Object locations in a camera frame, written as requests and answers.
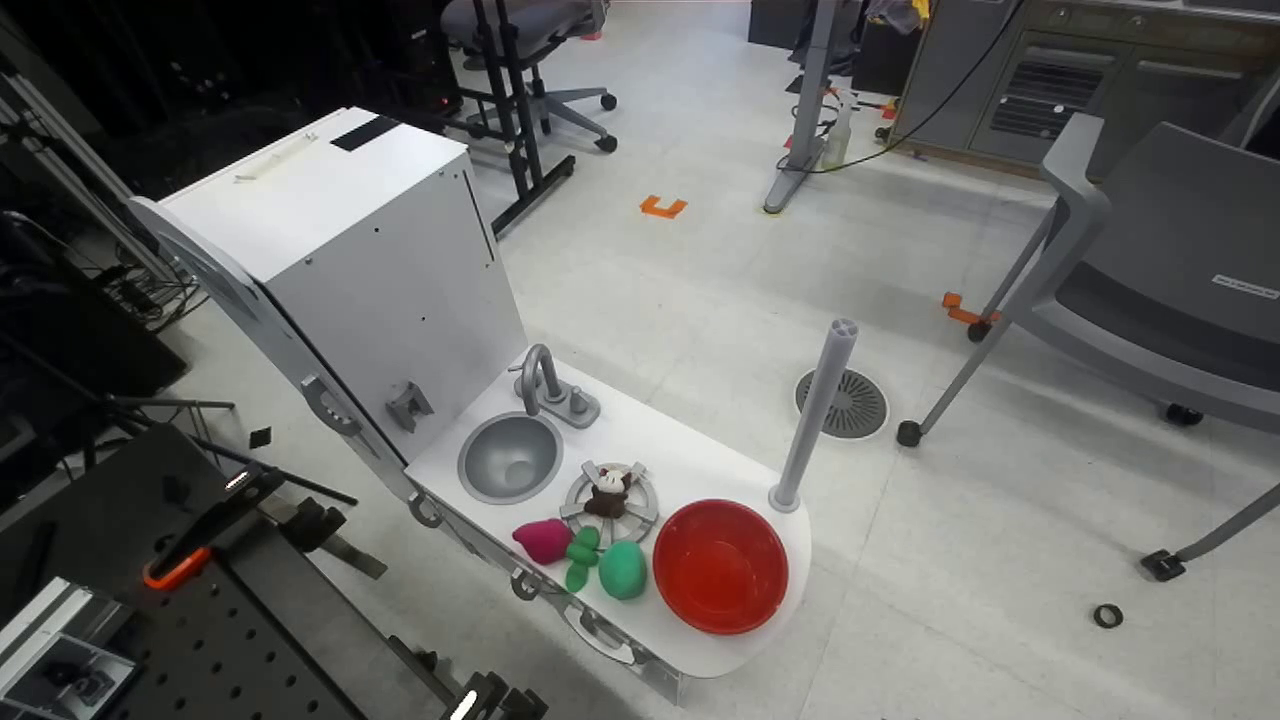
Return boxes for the grey cabinet desk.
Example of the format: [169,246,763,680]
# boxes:
[889,0,1280,176]

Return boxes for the grey toy kitchen knob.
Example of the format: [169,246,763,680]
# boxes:
[386,378,438,437]

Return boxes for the round floor drain cover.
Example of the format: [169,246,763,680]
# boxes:
[793,363,894,443]

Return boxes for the grey chair leg with foot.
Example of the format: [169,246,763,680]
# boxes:
[1141,479,1280,583]

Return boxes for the black hanging cable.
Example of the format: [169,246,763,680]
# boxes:
[817,0,1032,176]

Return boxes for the black office chair base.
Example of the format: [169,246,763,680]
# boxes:
[438,0,626,160]

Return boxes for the white toy kitchen unit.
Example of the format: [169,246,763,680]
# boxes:
[132,105,817,705]

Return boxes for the aluminium frame rails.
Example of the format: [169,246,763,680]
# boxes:
[0,57,197,304]

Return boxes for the orange handled clamp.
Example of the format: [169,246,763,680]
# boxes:
[139,505,258,600]

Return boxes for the brown bear plush toy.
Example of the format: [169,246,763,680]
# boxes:
[581,465,637,525]

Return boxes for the dark green plush toy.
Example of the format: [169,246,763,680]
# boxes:
[559,525,610,595]

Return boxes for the black perforated breadboard table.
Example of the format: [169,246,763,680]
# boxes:
[0,424,455,720]

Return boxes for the red plastic bowl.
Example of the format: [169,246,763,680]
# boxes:
[647,497,793,638]

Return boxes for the light green round toy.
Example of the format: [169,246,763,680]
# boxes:
[595,534,654,603]

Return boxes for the grey toy sink bowl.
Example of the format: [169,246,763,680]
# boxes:
[455,412,564,506]

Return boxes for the grey chair with metal legs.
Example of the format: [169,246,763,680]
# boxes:
[894,112,1280,451]

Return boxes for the grey table leg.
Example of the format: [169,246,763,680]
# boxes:
[761,0,855,221]

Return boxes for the black metal stand frame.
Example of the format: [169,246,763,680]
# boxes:
[455,0,581,239]

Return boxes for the grey upright pole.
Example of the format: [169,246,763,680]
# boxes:
[763,316,861,521]

